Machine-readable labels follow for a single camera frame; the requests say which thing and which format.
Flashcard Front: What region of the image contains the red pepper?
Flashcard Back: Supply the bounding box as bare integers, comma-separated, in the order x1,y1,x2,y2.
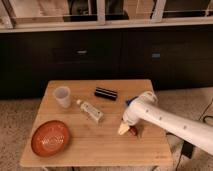
129,126,138,136

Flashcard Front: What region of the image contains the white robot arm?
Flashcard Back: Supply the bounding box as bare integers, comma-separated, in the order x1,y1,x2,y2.
118,91,213,155

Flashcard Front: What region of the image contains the blue object under arm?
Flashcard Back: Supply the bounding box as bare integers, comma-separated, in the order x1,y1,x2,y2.
126,96,137,106

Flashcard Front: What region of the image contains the white tube bottle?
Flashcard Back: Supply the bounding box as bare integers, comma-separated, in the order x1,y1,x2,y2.
76,99,104,123

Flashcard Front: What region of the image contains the black rectangular block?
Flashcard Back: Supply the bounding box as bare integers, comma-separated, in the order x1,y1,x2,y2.
94,87,117,100

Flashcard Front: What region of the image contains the wooden table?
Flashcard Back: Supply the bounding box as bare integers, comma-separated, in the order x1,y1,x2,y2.
20,79,173,167

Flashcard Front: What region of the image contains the translucent plastic cup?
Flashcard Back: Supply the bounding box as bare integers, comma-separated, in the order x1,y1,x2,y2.
53,86,71,108

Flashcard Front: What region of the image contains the dark cabinet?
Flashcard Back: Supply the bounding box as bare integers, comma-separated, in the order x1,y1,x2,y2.
0,26,213,99

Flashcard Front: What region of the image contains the black cable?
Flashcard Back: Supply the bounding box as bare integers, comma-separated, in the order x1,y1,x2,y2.
165,99,213,171

